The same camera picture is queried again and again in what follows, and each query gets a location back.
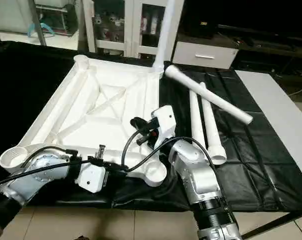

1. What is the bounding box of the grey metal storage rack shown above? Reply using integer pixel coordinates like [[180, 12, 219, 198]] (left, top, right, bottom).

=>
[[35, 2, 78, 36]]

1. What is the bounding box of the white drawer unit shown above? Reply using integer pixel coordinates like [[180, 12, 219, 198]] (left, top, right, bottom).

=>
[[172, 41, 240, 70]]

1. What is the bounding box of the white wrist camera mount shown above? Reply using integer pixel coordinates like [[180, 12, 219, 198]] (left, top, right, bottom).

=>
[[75, 144, 110, 194], [149, 105, 176, 151]]

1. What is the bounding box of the white glass door cabinet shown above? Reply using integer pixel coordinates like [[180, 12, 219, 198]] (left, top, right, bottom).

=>
[[81, 0, 167, 59]]

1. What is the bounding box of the black plastic mat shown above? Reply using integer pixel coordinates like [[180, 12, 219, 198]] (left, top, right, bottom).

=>
[[0, 40, 302, 213]]

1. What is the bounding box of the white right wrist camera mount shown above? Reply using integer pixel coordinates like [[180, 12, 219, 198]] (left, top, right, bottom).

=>
[[149, 105, 176, 151]]

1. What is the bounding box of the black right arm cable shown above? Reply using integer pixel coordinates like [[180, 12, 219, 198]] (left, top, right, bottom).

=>
[[121, 127, 215, 174]]

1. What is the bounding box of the black metal table leg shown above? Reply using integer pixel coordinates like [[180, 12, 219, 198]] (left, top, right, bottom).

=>
[[251, 210, 302, 240]]

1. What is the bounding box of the teal small stool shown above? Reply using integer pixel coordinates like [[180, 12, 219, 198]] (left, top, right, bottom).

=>
[[28, 22, 57, 38]]

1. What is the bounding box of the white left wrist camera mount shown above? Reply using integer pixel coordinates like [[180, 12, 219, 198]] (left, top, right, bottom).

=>
[[75, 144, 110, 194]]

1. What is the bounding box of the white plastic table top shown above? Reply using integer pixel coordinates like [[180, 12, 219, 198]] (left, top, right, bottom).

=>
[[0, 54, 168, 189]]

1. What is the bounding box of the white plastic table leg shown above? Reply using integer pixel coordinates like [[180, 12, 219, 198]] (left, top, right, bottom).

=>
[[199, 82, 228, 166], [151, 0, 185, 75], [189, 89, 212, 157], [164, 64, 254, 126]]

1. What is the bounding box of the white side board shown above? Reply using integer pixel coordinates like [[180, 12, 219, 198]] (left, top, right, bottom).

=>
[[234, 70, 302, 167]]

